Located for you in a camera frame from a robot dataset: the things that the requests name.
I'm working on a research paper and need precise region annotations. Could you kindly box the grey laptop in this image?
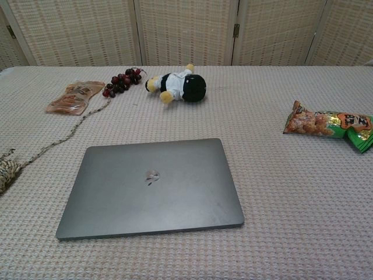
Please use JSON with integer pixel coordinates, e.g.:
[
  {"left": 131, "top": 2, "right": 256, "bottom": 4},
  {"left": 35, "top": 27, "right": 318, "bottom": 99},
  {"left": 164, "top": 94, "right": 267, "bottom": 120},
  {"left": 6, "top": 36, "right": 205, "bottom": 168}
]
[{"left": 55, "top": 138, "right": 245, "bottom": 242}]

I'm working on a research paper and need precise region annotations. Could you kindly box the black and white plush doll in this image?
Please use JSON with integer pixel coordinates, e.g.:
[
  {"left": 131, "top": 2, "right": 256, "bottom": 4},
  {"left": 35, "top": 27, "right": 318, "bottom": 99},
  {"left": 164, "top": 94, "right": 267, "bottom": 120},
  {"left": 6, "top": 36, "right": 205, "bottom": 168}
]
[{"left": 145, "top": 63, "right": 207, "bottom": 105}]

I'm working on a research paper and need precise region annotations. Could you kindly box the dark red grape bunch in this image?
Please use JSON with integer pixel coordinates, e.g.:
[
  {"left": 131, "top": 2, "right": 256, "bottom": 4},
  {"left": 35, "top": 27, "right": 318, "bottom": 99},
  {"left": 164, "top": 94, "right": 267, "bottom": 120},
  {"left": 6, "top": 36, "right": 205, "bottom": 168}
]
[{"left": 101, "top": 67, "right": 149, "bottom": 99}]

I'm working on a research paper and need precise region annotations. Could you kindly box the beige waffle-weave tablecloth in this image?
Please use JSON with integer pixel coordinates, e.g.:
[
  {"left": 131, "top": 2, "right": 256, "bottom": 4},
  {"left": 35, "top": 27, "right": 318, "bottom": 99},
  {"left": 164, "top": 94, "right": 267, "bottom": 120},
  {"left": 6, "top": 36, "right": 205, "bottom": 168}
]
[{"left": 0, "top": 64, "right": 373, "bottom": 280}]

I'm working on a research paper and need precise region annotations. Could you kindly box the woven folding screen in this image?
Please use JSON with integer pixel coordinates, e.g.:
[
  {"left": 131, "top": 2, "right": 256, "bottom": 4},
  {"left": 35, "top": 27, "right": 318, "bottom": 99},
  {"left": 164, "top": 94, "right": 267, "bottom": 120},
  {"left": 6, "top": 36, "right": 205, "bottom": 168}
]
[{"left": 0, "top": 0, "right": 373, "bottom": 69}]

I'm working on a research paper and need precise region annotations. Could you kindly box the orange snack pouch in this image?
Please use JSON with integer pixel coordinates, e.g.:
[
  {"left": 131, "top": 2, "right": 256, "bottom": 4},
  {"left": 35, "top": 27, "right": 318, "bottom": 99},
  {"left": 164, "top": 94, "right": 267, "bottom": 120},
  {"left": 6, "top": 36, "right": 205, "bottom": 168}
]
[{"left": 45, "top": 80, "right": 105, "bottom": 117}]

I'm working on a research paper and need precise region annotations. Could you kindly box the green and orange snack bag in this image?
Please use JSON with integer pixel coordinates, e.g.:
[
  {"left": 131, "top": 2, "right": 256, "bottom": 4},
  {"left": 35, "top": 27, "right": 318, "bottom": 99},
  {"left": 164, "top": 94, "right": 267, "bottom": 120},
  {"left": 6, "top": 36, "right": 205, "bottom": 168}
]
[{"left": 283, "top": 100, "right": 373, "bottom": 155}]

